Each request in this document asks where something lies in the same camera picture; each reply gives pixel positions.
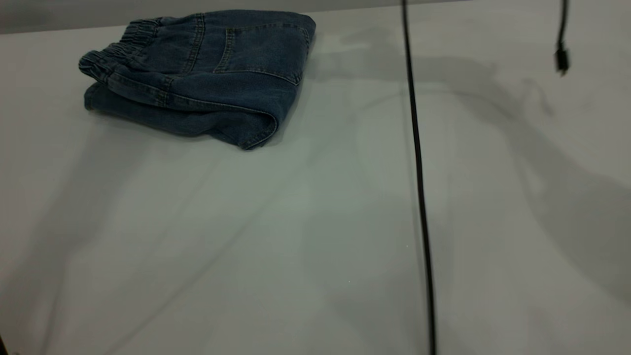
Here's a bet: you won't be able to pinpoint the blue denim pants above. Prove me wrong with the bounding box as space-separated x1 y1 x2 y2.
78 10 317 151

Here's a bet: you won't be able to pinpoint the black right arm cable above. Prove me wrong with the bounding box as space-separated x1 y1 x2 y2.
401 0 437 355

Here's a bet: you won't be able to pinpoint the short black cable with plug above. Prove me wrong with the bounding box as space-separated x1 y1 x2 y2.
555 0 571 75

